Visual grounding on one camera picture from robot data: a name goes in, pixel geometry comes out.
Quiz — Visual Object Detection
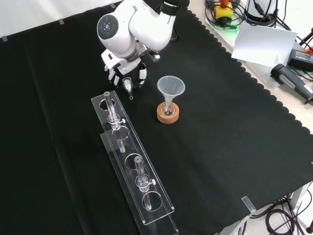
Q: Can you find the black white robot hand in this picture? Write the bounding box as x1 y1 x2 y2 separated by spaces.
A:
101 48 161 89

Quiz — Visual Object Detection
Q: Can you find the clear plastic funnel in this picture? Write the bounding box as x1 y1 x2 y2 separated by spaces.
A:
156 76 186 115

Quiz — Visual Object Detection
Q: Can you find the clear acrylic funnel stand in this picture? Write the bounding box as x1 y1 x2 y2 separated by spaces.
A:
90 90 179 235

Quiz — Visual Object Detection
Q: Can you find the round-bottom glass flask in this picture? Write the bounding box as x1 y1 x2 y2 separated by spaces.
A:
162 101 176 117

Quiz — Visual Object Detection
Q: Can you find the yellow stop button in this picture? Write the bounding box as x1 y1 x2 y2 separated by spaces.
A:
214 0 234 21

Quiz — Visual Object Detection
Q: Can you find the black cloth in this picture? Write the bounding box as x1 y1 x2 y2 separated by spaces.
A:
0 0 313 235

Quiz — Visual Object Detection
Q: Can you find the pale board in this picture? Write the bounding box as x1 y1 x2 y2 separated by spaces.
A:
230 20 299 68

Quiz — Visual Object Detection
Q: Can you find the white round device base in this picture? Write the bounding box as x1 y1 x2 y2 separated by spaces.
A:
245 0 280 26

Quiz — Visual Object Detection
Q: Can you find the black grey handheld scanner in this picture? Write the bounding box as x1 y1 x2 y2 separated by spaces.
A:
269 64 313 106

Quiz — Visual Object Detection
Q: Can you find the black power adapter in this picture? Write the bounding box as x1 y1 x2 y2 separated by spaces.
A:
287 48 313 73

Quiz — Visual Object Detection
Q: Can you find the white table leg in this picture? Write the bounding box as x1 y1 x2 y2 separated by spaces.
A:
289 181 313 228

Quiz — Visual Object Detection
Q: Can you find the cork ring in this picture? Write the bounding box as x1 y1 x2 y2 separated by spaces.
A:
156 102 181 124

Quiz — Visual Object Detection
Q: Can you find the green cable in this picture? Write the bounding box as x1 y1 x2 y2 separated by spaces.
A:
214 14 245 32

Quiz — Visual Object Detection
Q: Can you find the black floor cable bundle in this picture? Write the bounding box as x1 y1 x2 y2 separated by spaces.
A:
249 192 313 235

